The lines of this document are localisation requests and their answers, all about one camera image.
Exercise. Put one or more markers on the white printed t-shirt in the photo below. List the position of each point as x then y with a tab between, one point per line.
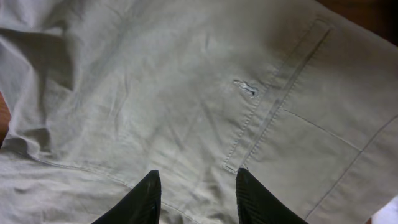
388	214

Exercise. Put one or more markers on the khaki green shorts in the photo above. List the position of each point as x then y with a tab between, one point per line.
103	91

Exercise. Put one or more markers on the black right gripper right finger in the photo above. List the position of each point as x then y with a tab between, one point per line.
256	205

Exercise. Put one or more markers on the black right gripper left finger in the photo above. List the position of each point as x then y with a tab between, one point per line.
140	206

